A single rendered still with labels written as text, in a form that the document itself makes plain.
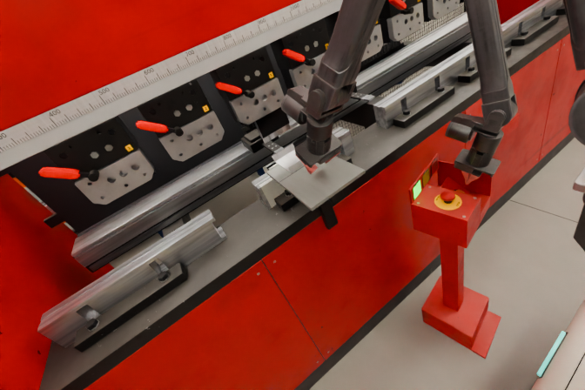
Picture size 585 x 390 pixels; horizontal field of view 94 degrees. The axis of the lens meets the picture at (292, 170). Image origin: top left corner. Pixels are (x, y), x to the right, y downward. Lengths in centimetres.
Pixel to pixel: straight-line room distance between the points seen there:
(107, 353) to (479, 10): 121
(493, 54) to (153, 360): 116
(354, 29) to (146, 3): 44
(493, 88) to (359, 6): 46
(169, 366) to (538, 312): 146
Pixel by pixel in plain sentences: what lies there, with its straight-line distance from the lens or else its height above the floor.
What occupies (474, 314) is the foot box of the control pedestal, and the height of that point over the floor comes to 12.
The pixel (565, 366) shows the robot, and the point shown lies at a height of 28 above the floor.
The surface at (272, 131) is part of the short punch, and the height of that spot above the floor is 110.
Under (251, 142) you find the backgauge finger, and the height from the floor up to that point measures 103.
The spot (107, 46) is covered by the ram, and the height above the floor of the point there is 146.
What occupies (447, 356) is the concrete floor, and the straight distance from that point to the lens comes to 154.
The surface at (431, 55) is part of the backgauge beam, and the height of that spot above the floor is 92.
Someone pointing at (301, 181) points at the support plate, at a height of 100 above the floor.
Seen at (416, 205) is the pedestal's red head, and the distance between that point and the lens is 93.
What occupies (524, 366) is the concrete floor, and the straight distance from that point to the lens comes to 157.
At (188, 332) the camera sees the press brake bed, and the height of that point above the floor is 77.
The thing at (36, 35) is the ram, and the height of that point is 152.
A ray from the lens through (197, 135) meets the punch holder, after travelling 74.
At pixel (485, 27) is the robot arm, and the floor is 122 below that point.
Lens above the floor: 144
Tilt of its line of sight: 32 degrees down
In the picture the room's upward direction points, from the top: 23 degrees counter-clockwise
